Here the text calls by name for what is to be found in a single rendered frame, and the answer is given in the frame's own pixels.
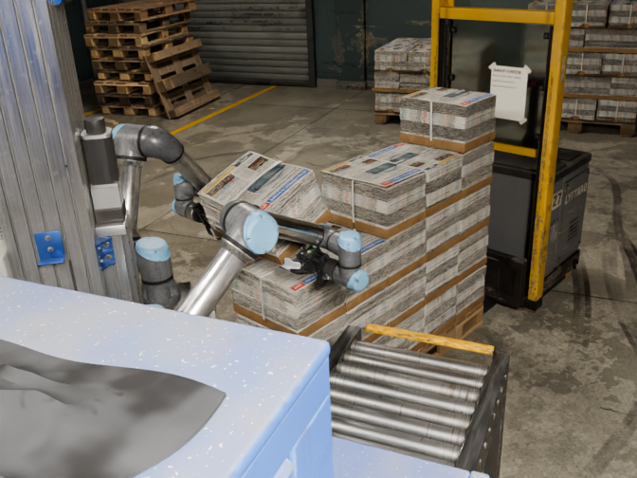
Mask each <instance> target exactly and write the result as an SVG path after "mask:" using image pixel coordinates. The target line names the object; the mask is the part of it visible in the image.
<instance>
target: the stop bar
mask: <svg viewBox="0 0 637 478"><path fill-rule="evenodd" d="M365 331H366V332H372V333H376V334H381V335H387V336H392V337H397V338H401V339H407V340H416V341H421V342H426V343H431V344H437V345H442V346H446V347H451V348H457V349H462V350H466V351H472V352H477V353H482V354H487V355H492V356H494V355H495V352H496V346H492V345H487V344H481V343H476V342H471V341H466V340H456V339H451V338H446V337H440V336H435V335H430V334H425V333H420V332H414V331H409V330H404V329H399V328H393V327H388V326H384V325H378V324H373V323H367V324H366V326H365Z"/></svg>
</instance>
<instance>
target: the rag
mask: <svg viewBox="0 0 637 478"><path fill-rule="evenodd" d="M226 396H227V394H226V393H225V392H223V391H220V390H218V389H216V388H214V387H211V386H209V385H207V384H205V383H202V382H199V381H197V380H194V379H191V378H187V377H182V376H178V375H174V374H169V373H164V372H158V371H153V370H145V369H137V368H129V367H119V366H111V365H101V364H93V363H85V362H79V361H74V360H69V359H64V358H57V357H53V356H51V355H48V354H44V353H41V352H38V351H35V350H33V349H30V348H27V347H25V346H22V345H19V344H16V343H13V342H10V341H7V340H0V478H134V477H136V476H137V475H139V474H140V473H141V472H143V471H145V470H147V469H150V468H151V467H153V466H155V465H157V464H159V463H160V462H162V461H164V460H165V459H167V458H169V457H170V456H172V455H173V454H174V453H176V452H177V451H179V450H180V449H181V448H183V447H184V446H185V445H186V444H187V443H189V442H190V441H191V440H192V439H193V438H194V437H195V436H196V435H197V434H198V433H199V432H200V431H201V430H202V429H203V428H204V426H205V425H206V424H207V423H208V422H209V420H210V419H211V418H212V417H213V415H214V414H215V413H216V411H217V410H218V408H219V407H220V406H221V404H222V403H223V401H224V399H225V398H226Z"/></svg>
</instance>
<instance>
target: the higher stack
mask: <svg viewBox="0 0 637 478"><path fill-rule="evenodd" d="M496 97H497V95H494V94H489V93H483V92H473V91H464V90H458V89H451V88H444V87H431V88H427V89H423V90H420V91H417V92H414V93H411V94H408V95H407V96H404V97H402V98H401V99H402V100H401V108H400V116H399V117H400V120H401V121H400V122H401V123H400V124H401V125H400V127H401V129H400V130H401V131H400V133H404V134H409V135H415V136H419V137H426V138H430V140H431V141H432V139H433V138H436V139H440V140H446V141H452V142H457V143H462V144H466V143H468V142H470V141H472V140H474V139H477V138H480V137H482V136H485V135H487V134H489V133H491V132H493V131H494V129H495V128H496V127H495V126H496V125H495V124H496V117H495V111H496V110H495V109H496ZM494 143H495V142H494V141H491V140H490V141H488V142H486V143H485V144H483V145H480V146H478V147H476V148H474V149H472V150H470V151H468V152H466V153H461V152H456V151H450V150H446V149H440V148H435V147H430V146H425V145H420V144H415V143H409V142H405V141H403V142H401V144H409V145H414V146H419V147H424V148H426V149H428V148H431V150H437V151H443V152H448V153H451V154H455V155H459V156H462V157H463V159H464V160H463V165H462V166H463V167H462V168H461V169H462V170H461V172H462V173H461V178H462V186H461V187H462V189H461V191H463V190H465V189H467V188H469V187H471V186H473V185H475V184H477V183H479V182H480V181H482V180H484V179H486V178H488V177H489V176H491V175H492V167H493V166H492V163H493V162H494V153H495V152H494V147H493V146H495V145H494ZM490 187H491V186H490V185H487V186H485V187H483V188H481V189H480V190H478V191H476V192H474V193H472V194H470V195H469V196H467V197H465V198H463V199H461V200H460V206H459V207H460V208H459V213H458V214H459V219H458V220H459V221H460V222H461V223H460V232H459V233H460V234H461V238H462V234H463V233H464V232H466V231H467V230H469V229H471V228H473V227H474V226H476V225H478V224H479V223H481V222H482V221H483V220H485V219H487V218H488V217H489V215H490V205H489V202H490V201H489V200H490V196H489V195H490ZM487 231H488V227H487V226H486V227H484V228H483V229H481V230H479V231H477V232H476V233H474V234H472V235H471V236H469V237H468V238H466V239H464V240H463V241H462V242H459V243H458V245H459V254H458V264H457V265H458V276H459V275H460V274H462V273H463V272H465V271H466V270H468V269H469V268H471V267H473V266H474V265H476V264H477V263H478V262H479V261H481V260H482V259H484V258H485V257H486V252H487V245H488V236H489V235H488V232H487ZM486 269H487V266H486V265H484V266H482V267H480V268H479V269H477V270H476V271H475V272H473V273H472V274H470V275H469V276H467V277H466V278H464V279H463V280H461V281H460V282H458V283H457V284H456V290H457V291H456V294H457V302H456V312H455V313H456V315H458V314H459V313H460V312H462V311H463V310H464V309H465V308H467V307H468V306H469V305H471V304H472V303H474V302H475V301H477V300H478V299H479V298H480V297H481V296H483V293H484V285H485V284H484V278H485V277H484V275H485V274H486ZM482 314H483V302H482V303H480V304H479V305H477V306H476V307H475V308H474V309H472V310H471V311H470V312H468V313H467V314H466V315H464V316H463V317H462V318H460V319H459V320H458V321H457V322H454V323H453V324H455V339H456V340H462V339H464V338H465V337H466V336H467V335H469V334H470V333H471V332H472V331H474V330H475V329H476V328H477V327H479V326H480V325H481V324H482Z"/></svg>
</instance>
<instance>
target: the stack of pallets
mask: <svg viewBox="0 0 637 478"><path fill-rule="evenodd" d="M175 4H184V9H182V10H176V8H175ZM154 8H160V9H159V10H153V9H154ZM192 10H196V6H195V0H137V1H132V2H126V3H120V4H115V5H109V6H103V7H97V8H92V9H87V12H88V16H89V19H88V20H89V21H86V22H84V25H85V26H86V34H84V35H83V37H84V39H85V45H86V46H88V47H89V50H91V58H92V61H93V65H94V69H96V71H97V73H98V77H99V78H98V80H97V81H95V82H93V83H94V85H95V90H96V95H97V99H98V104H100V106H101V107H102V114H103V115H111V114H113V113H116V112H117V111H120V110H122V109H123V110H124V116H135V115H137V114H140V113H142V112H144V111H147V110H148V112H149V117H157V116H160V115H162V114H164V113H165V111H164V109H161V110H160V105H161V102H160V99H159V98H160V96H159V94H158V95H157V92H156V90H155V86H154V79H152V78H151V76H150V75H151V72H150V69H149V68H147V66H146V64H145V62H144V59H143V56H146V55H149V54H151V53H154V52H157V51H160V50H163V49H166V48H169V47H173V46H178V45H181V44H174V43H173V40H176V39H180V38H182V40H183V44H185V43H187V42H190V41H193V33H188V28H187V23H188V22H190V21H191V20H190V11H192ZM102 12H109V14H110V15H108V16H103V17H102V15H101V13H102ZM175 15H178V19H179V21H178V22H170V16H175ZM148 20H155V21H154V22H148ZM99 26H108V28H99ZM174 27H176V33H169V32H168V28H174ZM99 39H106V40H103V41H99ZM104 50H112V51H108V52H104V53H103V51H104ZM106 62H112V63H109V64H107V63H106ZM110 73H115V74H112V75H110ZM107 85H111V86H107ZM110 97H112V98H110Z"/></svg>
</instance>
